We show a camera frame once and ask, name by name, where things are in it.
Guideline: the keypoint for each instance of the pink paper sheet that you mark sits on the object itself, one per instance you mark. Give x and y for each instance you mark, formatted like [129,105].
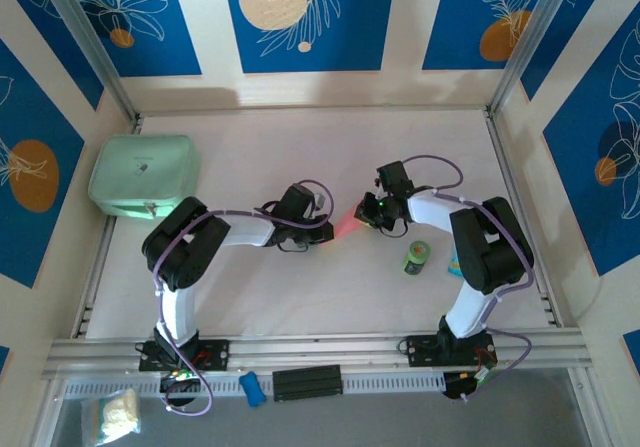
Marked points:
[345,227]

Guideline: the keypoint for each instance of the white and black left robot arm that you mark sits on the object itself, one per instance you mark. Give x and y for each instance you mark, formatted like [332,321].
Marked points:
[175,312]

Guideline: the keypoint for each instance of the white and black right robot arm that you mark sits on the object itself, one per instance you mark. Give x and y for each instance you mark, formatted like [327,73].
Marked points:
[430,212]

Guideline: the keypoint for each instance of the green can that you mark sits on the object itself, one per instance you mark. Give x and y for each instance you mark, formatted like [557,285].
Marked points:
[416,259]

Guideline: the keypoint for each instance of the blue and white sachet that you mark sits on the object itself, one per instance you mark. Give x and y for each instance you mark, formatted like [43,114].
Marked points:
[454,267]

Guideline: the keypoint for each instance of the black ribbed block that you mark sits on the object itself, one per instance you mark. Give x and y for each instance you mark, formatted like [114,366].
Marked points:
[307,383]

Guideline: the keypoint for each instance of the blue bone-shaped toy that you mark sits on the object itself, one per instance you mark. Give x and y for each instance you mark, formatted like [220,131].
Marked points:
[251,389]

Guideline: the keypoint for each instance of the mint green zip pouch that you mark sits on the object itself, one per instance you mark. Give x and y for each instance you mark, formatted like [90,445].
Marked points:
[145,167]

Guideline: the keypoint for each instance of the green circuit board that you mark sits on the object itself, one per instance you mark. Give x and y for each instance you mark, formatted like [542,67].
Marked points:
[482,374]
[182,376]

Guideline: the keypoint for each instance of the white crumpled bag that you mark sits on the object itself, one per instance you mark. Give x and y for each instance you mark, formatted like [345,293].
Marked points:
[117,414]

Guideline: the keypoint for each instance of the aluminium frame rail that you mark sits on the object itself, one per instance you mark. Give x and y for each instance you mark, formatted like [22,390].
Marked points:
[320,352]

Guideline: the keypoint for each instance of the aluminium side rail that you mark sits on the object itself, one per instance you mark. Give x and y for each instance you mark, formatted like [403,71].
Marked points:
[510,177]
[92,287]

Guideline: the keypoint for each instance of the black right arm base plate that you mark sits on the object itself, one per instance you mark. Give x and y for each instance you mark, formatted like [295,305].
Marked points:
[420,349]

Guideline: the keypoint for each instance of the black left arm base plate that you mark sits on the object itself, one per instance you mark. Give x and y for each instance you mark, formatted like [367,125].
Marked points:
[217,354]

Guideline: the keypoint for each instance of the aluminium frame post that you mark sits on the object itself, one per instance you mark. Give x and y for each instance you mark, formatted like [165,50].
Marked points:
[535,32]
[90,42]

